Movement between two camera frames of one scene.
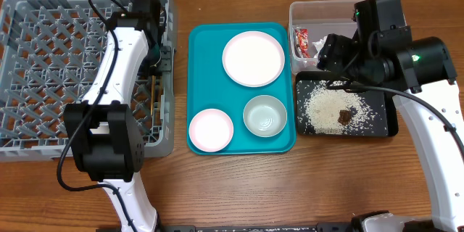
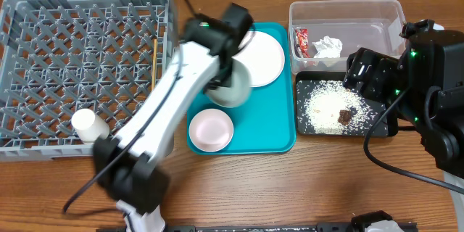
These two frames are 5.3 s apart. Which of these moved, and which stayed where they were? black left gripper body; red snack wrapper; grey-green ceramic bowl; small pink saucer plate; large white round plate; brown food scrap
Moved: grey-green ceramic bowl; black left gripper body
Stayed: brown food scrap; red snack wrapper; small pink saucer plate; large white round plate
